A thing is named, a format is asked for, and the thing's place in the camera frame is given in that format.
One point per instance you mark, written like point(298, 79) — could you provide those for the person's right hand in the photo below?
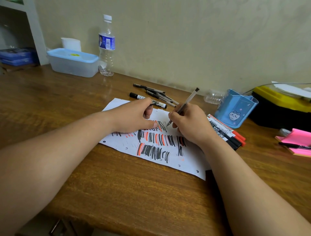
point(194, 124)

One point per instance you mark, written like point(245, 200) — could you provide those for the person's left hand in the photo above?
point(128, 116)

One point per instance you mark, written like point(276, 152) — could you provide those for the person's left thumb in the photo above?
point(151, 125)

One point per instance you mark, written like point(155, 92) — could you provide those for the person's right thumb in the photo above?
point(173, 119)

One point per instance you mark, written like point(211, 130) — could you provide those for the white scribbled paper sheet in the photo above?
point(155, 148)

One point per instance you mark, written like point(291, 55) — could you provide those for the clear black ink pen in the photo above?
point(190, 97)

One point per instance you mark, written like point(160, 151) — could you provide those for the person's right forearm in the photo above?
point(247, 194)

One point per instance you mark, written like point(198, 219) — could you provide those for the person's left forearm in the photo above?
point(48, 155)

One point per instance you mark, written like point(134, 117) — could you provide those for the black ballpoint pen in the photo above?
point(148, 88)
point(167, 98)
point(158, 96)

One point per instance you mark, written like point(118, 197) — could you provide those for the black whiteboard marker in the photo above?
point(137, 96)

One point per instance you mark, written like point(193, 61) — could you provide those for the empty clear plastic bottle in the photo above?
point(213, 96)

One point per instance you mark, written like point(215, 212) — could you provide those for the black capped white marker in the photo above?
point(224, 137)
point(230, 144)

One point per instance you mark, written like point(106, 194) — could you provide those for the blue cat pen holder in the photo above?
point(235, 108)

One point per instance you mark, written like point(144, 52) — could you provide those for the blue labelled water bottle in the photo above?
point(106, 48)

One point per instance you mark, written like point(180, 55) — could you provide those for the blue lidded plastic container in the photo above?
point(73, 63)

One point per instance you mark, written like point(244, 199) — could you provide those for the yellow and black toolbox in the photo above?
point(279, 109)

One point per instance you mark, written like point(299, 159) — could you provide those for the white tissue paper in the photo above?
point(71, 44)

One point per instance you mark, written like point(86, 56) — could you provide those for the pink sticky note pad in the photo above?
point(298, 138)

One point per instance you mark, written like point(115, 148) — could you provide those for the blue plastic storage boxes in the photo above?
point(17, 56)

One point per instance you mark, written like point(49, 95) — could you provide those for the white shelf unit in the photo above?
point(34, 29)

